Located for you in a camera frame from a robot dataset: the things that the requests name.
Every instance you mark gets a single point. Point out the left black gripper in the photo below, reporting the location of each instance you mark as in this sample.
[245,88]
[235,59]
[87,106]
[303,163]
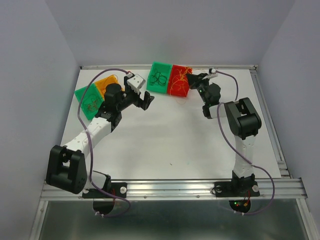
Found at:
[139,103]

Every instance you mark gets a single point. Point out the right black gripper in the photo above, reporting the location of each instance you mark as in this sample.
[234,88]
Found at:
[194,80]

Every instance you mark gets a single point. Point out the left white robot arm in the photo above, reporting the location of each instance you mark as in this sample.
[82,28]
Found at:
[67,168]

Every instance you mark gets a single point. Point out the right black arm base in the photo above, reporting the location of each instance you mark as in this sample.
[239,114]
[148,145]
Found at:
[240,194]

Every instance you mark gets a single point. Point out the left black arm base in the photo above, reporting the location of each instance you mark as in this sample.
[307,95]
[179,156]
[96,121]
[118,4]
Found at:
[110,201]

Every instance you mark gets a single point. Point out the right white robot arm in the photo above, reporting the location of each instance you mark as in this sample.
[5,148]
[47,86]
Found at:
[243,120]

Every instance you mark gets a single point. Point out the red plastic bin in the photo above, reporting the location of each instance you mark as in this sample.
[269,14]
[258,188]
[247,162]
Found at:
[178,84]

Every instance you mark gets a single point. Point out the right green plastic bin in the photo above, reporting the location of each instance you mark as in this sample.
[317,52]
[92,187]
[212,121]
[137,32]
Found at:
[158,77]

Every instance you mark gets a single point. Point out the green plastic bin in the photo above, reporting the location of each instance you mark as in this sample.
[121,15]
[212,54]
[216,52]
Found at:
[91,102]
[158,77]

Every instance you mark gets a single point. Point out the orange plastic bin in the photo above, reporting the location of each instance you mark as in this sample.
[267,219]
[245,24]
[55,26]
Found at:
[102,84]

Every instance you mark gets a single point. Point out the left green plastic bin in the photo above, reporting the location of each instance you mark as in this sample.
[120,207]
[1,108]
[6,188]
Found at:
[91,102]

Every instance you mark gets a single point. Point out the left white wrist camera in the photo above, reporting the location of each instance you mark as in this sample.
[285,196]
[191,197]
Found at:
[136,82]

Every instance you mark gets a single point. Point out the aluminium front rail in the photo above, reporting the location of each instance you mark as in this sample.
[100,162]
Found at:
[171,190]

